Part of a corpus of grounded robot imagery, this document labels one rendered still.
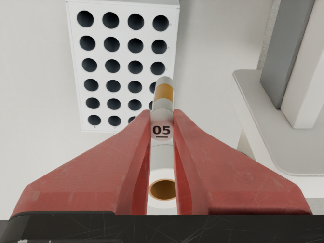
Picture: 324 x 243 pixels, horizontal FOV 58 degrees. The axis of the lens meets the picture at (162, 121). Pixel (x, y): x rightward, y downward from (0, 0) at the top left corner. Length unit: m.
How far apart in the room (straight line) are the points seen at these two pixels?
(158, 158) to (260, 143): 0.18
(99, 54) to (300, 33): 0.15
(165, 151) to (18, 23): 0.19
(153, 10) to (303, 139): 0.14
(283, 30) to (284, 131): 0.06
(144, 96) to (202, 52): 0.07
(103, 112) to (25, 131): 0.12
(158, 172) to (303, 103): 0.19
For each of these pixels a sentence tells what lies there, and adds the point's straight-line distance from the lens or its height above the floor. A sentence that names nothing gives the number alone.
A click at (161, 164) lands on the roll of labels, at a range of 0.32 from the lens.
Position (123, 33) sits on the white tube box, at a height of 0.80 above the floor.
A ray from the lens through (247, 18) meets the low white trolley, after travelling 0.29.
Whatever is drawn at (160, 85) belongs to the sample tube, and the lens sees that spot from 0.16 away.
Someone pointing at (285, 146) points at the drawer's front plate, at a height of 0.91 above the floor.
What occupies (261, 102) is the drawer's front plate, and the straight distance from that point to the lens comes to 0.20.
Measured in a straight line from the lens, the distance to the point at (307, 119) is 0.18.
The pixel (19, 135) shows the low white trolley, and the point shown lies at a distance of 0.37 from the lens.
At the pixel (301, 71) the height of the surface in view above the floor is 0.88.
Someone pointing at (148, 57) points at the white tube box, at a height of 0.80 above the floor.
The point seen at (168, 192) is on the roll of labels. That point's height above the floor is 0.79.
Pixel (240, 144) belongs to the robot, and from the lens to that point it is 1.03.
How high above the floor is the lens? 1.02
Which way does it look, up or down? 53 degrees down
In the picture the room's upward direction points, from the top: 178 degrees clockwise
